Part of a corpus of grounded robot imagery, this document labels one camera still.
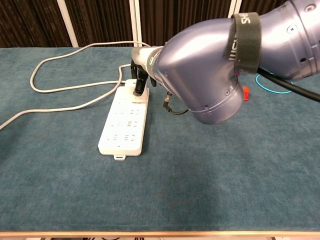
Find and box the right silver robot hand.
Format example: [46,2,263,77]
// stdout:
[129,46,158,97]

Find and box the white power strip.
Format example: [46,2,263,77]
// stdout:
[97,84,150,161]

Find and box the teal fabric table mat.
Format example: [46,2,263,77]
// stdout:
[0,46,320,235]

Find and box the thin black connector cable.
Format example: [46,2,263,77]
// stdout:
[162,91,190,116]

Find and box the white partition frame post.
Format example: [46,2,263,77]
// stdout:
[128,0,143,48]
[228,0,243,18]
[56,0,80,48]

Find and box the white power strip cable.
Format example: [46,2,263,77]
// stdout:
[0,41,151,131]

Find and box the black velcro arm strap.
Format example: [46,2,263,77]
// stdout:
[223,12,262,74]

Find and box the cyan thin ring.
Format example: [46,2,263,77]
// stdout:
[254,74,293,95]

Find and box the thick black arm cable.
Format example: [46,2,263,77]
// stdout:
[257,67,320,102]

